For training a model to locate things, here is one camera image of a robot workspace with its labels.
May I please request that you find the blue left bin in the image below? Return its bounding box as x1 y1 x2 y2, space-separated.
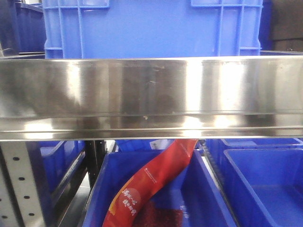
39 140 85 194

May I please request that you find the blue bin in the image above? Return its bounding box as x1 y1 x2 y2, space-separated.
206 138 303 227
39 140 85 194
82 150 236 227

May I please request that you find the perforated metal shelf upright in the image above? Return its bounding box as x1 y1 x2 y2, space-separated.
0 142 45 227

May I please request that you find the stainless steel shelf rail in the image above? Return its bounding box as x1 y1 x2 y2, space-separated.
0 55 303 141

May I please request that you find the red snack package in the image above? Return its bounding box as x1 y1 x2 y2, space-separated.
102 139 198 227

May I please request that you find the dark blue background crate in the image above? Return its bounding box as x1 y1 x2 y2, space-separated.
15 2 46 53

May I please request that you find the blue centre bin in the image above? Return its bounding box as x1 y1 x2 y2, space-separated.
82 150 236 227

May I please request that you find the blue right bin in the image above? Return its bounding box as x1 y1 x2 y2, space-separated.
206 138 303 227

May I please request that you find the large blue plastic crate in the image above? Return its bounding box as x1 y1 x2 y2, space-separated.
43 0 263 59

